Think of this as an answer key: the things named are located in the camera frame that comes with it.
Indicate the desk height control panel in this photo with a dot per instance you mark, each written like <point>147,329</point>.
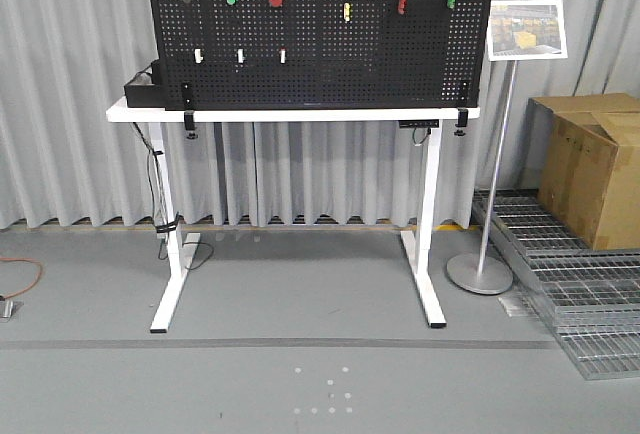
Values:
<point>419,124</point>

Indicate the white standing desk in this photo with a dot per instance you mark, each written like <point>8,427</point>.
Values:
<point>417,245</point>

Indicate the black perforated pegboard panel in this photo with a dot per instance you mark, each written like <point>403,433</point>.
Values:
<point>379,60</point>

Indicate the black box on desk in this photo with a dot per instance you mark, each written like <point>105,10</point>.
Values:
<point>146,88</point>

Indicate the sign stand with picture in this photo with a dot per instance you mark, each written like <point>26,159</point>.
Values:
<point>518,30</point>

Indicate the brown cardboard box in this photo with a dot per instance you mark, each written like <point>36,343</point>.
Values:
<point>590,179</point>

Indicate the metal grating panels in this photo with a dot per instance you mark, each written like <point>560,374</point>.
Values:
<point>589,300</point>

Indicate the grey curtain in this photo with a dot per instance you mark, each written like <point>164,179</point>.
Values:
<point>65,62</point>

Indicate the small metal floor plate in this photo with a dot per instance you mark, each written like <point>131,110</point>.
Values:
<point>8,308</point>

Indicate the left black clamp bracket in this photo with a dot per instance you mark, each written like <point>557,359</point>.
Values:
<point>188,116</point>

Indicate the black clamp bracket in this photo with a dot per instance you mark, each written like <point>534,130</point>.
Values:
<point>188,116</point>
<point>462,109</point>

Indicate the right black clamp bracket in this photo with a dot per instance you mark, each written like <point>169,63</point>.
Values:
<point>462,109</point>

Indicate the yellow toggle switch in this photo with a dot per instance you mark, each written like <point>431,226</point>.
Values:
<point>347,12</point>

